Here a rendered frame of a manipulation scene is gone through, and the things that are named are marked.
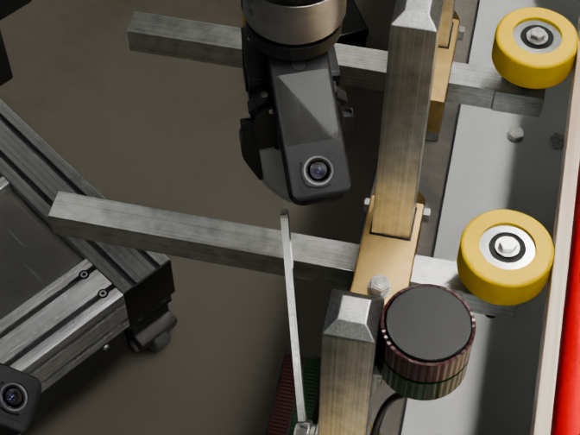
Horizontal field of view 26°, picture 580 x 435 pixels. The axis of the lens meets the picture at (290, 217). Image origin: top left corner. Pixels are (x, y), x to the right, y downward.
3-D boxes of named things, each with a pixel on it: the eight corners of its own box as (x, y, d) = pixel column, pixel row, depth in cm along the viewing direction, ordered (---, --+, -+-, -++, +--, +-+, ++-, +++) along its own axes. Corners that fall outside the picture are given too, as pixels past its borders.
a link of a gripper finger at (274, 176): (287, 157, 111) (287, 87, 103) (297, 211, 107) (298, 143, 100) (252, 160, 110) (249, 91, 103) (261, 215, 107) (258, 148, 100)
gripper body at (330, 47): (330, 67, 104) (335, -41, 95) (347, 148, 100) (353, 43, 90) (239, 77, 104) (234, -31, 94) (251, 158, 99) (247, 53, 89)
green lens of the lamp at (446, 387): (368, 390, 82) (370, 375, 80) (385, 313, 85) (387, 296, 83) (460, 408, 81) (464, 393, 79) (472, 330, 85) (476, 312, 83)
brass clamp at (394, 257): (339, 326, 114) (341, 297, 110) (366, 208, 121) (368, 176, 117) (406, 338, 113) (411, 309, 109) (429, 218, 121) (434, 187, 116)
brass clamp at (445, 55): (385, 125, 129) (388, 92, 125) (406, 31, 136) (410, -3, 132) (445, 135, 128) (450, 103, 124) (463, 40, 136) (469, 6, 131)
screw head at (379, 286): (365, 297, 110) (365, 289, 109) (369, 277, 111) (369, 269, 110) (388, 301, 109) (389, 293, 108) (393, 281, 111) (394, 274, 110)
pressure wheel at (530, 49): (517, 152, 127) (535, 75, 117) (465, 103, 130) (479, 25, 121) (575, 116, 129) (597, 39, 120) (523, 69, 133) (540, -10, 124)
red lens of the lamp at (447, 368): (371, 372, 80) (373, 356, 78) (387, 293, 83) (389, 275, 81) (465, 390, 79) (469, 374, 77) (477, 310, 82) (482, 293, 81)
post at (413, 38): (360, 344, 130) (391, 16, 91) (366, 316, 132) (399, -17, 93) (394, 350, 130) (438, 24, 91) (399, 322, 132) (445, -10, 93)
